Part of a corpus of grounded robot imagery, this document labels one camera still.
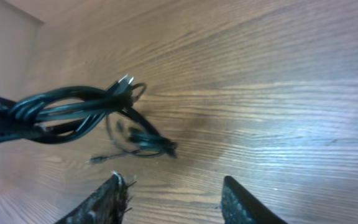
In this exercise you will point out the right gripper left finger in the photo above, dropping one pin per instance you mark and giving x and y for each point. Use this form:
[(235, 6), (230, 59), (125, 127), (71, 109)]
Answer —
[(106, 205)]

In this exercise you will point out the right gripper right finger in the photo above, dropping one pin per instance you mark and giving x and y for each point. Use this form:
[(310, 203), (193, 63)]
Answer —
[(239, 206)]

